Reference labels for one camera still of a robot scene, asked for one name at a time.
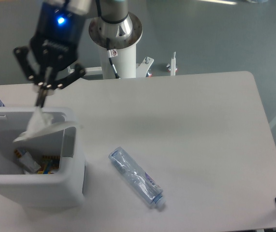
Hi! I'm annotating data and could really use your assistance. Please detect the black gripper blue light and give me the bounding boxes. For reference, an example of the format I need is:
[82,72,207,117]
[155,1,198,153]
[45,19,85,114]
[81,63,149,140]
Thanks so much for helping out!
[13,0,87,108]

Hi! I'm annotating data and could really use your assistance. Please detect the white plastic wrapper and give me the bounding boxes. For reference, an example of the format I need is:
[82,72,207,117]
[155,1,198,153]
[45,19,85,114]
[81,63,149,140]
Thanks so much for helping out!
[13,107,81,143]

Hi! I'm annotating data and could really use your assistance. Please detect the crushed clear plastic bottle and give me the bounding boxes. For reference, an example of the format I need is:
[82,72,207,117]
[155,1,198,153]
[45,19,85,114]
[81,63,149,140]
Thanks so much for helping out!
[108,147,166,210]

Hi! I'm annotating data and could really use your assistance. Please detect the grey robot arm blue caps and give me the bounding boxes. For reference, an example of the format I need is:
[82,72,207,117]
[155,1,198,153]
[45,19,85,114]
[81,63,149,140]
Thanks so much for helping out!
[14,0,143,107]

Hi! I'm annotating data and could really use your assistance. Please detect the white open trash can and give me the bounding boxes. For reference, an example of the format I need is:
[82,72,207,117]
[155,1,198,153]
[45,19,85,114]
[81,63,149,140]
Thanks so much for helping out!
[0,107,86,208]

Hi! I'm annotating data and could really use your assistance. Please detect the orange yellow snack wrapper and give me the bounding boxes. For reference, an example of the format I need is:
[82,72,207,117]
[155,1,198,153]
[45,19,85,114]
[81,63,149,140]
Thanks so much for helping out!
[36,156,60,174]

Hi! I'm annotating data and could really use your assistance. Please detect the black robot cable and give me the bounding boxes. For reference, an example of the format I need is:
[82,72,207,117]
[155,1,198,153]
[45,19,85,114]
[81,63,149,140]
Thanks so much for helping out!
[105,37,121,79]

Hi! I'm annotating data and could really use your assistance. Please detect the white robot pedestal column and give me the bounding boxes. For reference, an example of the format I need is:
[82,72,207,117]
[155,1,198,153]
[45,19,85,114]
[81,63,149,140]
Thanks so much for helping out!
[97,32,143,79]

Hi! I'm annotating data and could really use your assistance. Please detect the white pedestal base frame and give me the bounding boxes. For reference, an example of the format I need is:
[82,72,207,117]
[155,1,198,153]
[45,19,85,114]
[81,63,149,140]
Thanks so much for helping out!
[85,51,178,78]

